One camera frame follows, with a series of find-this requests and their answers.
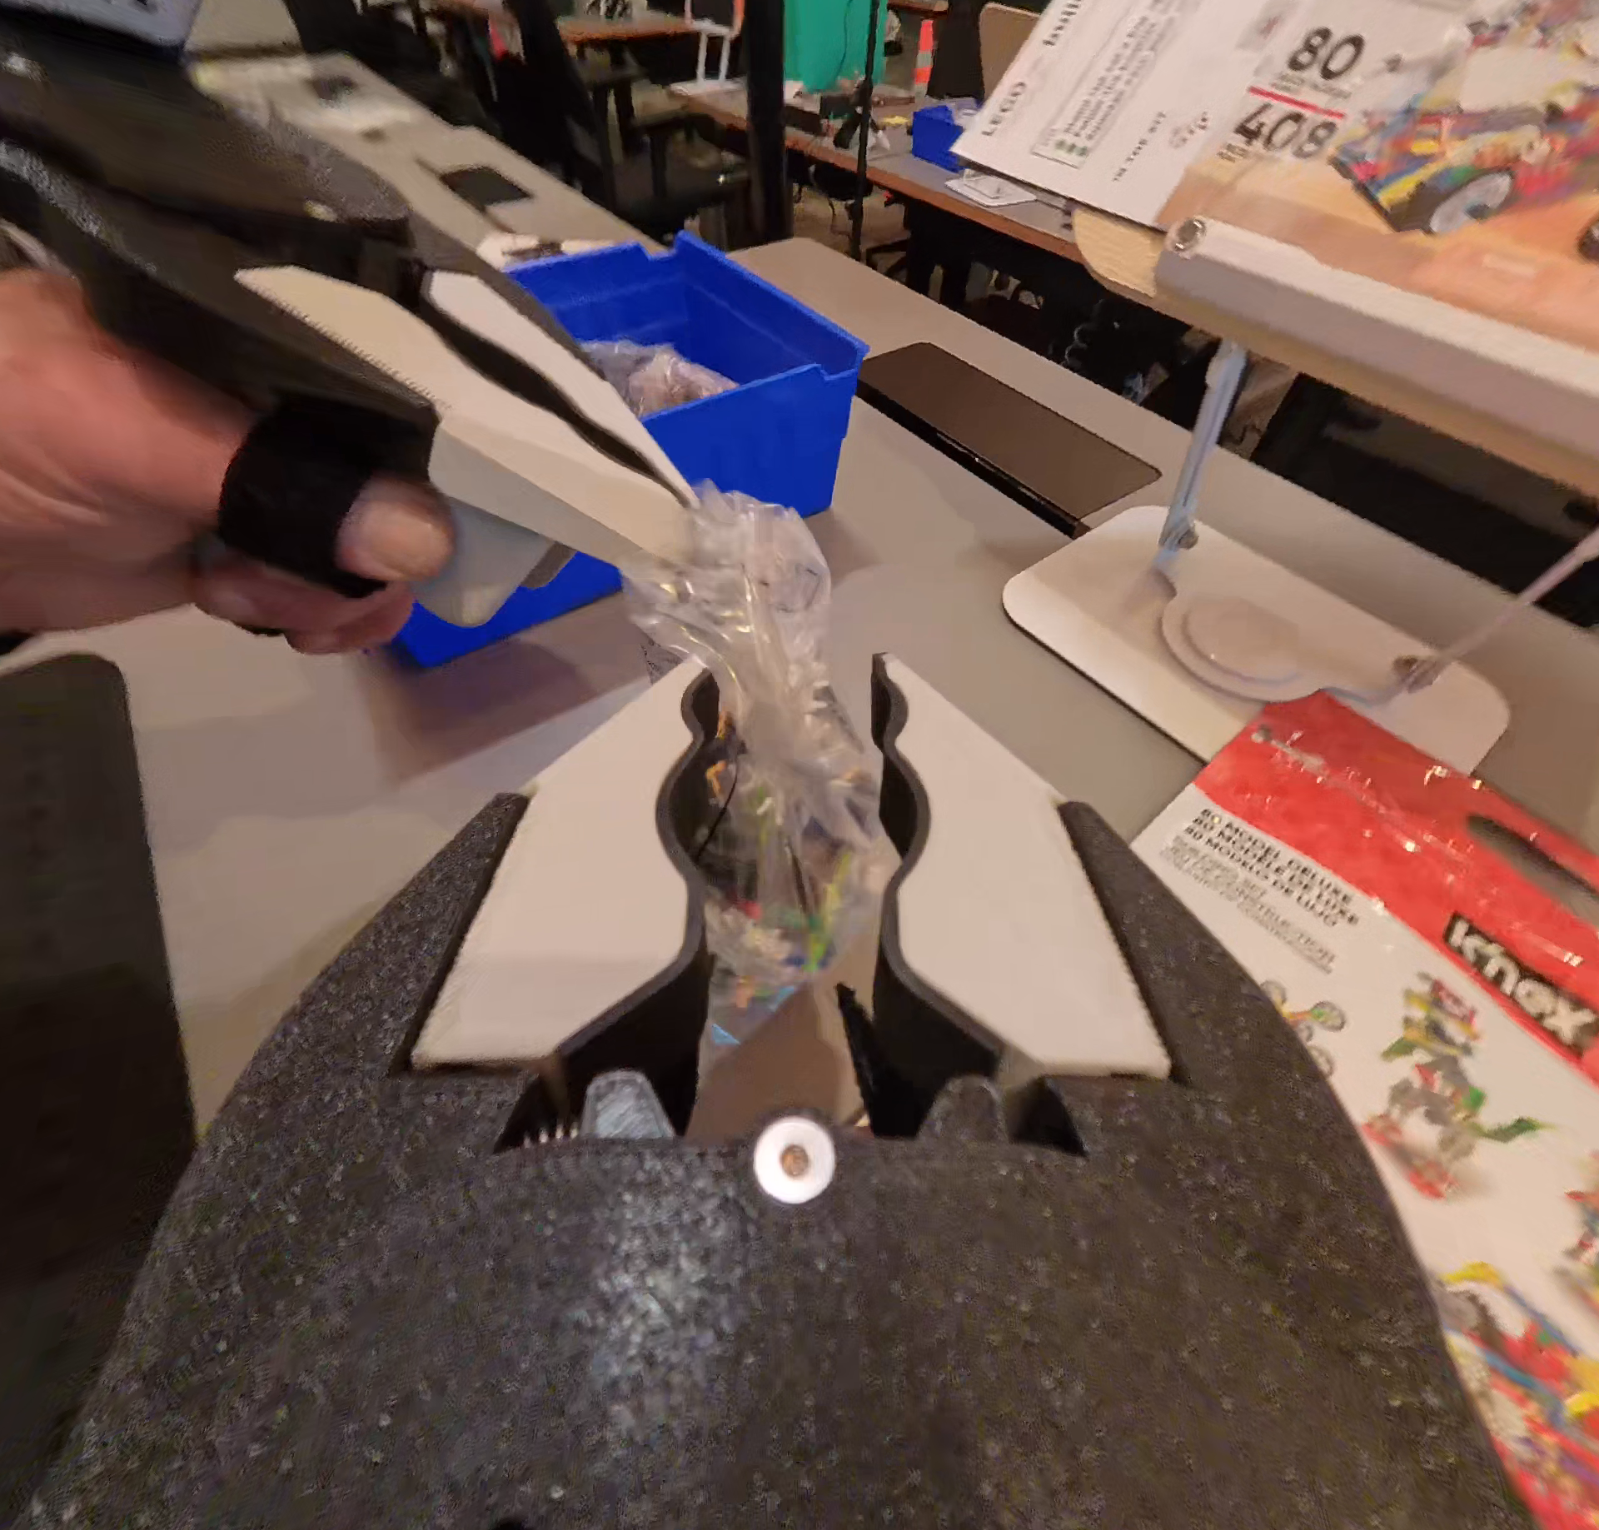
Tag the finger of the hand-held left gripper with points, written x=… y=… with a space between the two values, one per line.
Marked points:
x=499 y=469
x=524 y=338

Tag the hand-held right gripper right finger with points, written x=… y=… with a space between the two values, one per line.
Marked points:
x=1011 y=931

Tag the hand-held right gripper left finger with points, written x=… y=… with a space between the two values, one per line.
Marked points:
x=562 y=931

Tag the blue plastic bin with sticker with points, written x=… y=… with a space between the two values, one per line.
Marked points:
x=749 y=431

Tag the clear bag of rods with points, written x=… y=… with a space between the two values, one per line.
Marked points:
x=762 y=681

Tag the colourful printed toy package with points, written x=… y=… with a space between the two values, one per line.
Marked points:
x=1436 y=994

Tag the person's left hand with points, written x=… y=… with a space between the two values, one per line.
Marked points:
x=99 y=494

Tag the clear bag of orange pieces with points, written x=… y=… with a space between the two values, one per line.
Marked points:
x=655 y=381

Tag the black metal pole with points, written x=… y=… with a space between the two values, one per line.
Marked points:
x=763 y=94

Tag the white book stand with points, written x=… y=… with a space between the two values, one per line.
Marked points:
x=1124 y=606

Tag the long grey background table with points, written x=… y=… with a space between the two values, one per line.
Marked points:
x=949 y=213

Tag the small blue bin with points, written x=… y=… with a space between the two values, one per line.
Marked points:
x=942 y=138

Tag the black table inset panel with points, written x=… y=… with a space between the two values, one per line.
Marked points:
x=999 y=431

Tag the orange traffic cone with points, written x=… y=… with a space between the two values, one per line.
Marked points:
x=922 y=56

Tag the white printed instruction sheet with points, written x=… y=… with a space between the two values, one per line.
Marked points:
x=1124 y=69

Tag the colourful instruction booklet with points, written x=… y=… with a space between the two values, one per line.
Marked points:
x=1436 y=119

